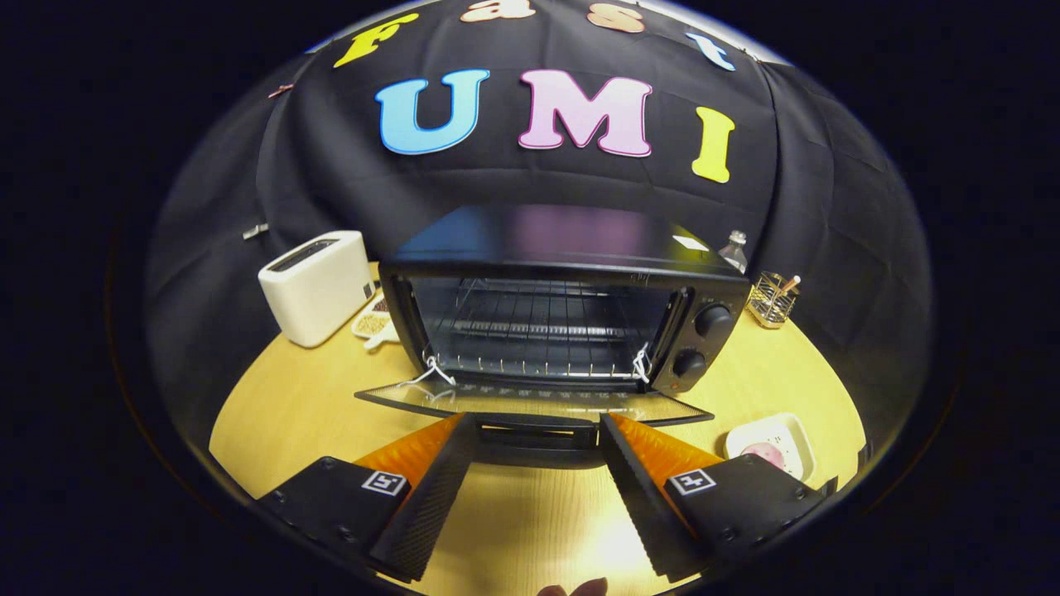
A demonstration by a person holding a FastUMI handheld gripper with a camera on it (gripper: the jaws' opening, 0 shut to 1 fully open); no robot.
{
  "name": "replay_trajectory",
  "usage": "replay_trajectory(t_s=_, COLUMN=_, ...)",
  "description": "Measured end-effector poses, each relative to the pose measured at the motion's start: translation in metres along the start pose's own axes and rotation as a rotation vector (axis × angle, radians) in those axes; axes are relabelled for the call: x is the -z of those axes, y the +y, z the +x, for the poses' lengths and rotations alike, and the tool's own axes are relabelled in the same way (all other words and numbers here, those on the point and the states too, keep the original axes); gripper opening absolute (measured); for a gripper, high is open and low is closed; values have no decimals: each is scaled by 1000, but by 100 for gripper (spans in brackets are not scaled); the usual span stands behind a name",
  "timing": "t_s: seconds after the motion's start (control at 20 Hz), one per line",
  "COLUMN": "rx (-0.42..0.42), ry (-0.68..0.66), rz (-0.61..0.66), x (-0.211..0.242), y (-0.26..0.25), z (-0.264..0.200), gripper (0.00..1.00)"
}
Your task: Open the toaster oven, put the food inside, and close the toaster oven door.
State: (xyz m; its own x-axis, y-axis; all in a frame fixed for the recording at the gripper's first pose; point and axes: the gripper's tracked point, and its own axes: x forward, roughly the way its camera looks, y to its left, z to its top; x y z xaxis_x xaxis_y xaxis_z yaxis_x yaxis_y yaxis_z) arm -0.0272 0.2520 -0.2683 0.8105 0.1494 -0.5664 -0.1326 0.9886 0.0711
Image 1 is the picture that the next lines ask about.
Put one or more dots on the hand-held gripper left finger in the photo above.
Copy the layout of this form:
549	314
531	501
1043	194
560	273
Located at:
431	505

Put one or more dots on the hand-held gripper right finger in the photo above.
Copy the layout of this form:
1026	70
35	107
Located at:
642	505

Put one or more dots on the pink ham slice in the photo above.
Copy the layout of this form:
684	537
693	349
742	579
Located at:
763	455

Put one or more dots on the cream square plate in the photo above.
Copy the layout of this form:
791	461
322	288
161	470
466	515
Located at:
787	430

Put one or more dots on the black toaster oven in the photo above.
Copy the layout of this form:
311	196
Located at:
563	240

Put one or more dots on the white pop-up toaster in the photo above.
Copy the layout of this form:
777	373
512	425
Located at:
319	290

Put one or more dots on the small white dish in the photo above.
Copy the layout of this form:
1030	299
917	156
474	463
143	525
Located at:
374	324

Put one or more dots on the clear bottle with pink label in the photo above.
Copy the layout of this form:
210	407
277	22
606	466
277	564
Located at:
734	252

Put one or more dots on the silver metal clip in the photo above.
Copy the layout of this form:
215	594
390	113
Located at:
255	231

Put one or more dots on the reddish metal clip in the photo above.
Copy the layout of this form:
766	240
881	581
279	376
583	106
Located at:
281	89

